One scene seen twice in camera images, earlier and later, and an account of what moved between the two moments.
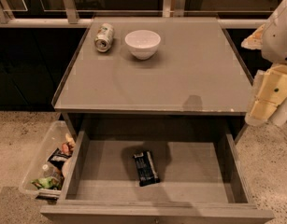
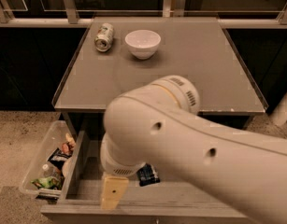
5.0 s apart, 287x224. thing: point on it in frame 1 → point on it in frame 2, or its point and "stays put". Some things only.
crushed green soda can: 104,37 stays put
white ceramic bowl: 143,43 stays put
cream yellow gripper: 279,41 → 121,168
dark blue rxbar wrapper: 146,169 stays put
